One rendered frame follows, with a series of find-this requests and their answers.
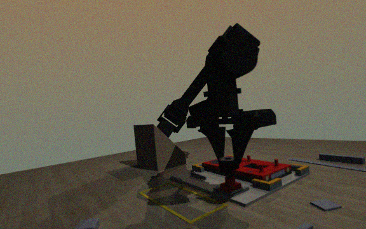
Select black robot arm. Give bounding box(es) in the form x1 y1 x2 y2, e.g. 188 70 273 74
157 23 260 138

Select black and grey wheel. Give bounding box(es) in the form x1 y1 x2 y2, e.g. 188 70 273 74
218 156 240 170

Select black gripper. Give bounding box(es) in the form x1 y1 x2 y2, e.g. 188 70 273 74
186 83 276 165

